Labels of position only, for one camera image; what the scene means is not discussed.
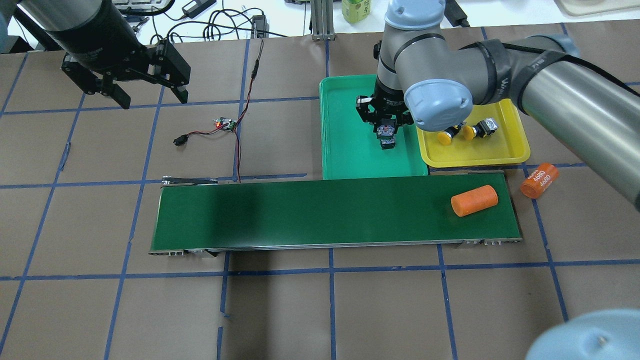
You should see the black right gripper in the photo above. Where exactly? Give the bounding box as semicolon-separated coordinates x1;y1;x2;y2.
355;93;414;133

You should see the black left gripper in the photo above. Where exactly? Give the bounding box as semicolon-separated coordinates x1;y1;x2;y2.
61;39;191;110

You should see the yellow push button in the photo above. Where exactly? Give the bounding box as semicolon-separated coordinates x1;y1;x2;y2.
461;117;499;141
436;121;466;146

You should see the plain orange cylinder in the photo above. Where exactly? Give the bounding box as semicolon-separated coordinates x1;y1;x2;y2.
450;184;499;217

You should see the orange 4680 battery cylinder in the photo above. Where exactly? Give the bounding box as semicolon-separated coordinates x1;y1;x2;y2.
519;162;560;199

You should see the green push button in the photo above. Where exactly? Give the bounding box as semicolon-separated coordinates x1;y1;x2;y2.
375;119;397;150

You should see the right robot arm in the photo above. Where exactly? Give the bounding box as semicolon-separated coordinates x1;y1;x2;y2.
356;0;640;208

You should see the green plastic tray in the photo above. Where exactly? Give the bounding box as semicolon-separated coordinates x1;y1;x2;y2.
318;74;429;180

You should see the motor controller circuit board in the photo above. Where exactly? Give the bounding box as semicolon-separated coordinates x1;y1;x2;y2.
214;117;238;132

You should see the green tea bottle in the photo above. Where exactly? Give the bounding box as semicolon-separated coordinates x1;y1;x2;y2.
341;0;371;24

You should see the green conveyor belt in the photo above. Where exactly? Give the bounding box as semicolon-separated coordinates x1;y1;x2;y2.
148;172;522;256

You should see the yellow plastic tray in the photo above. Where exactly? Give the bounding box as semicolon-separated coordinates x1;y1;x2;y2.
416;99;531;168

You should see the red black power cable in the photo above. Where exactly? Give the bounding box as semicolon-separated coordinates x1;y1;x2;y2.
172;37;266;185

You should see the aluminium frame post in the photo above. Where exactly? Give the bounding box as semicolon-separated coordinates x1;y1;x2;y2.
310;0;336;42

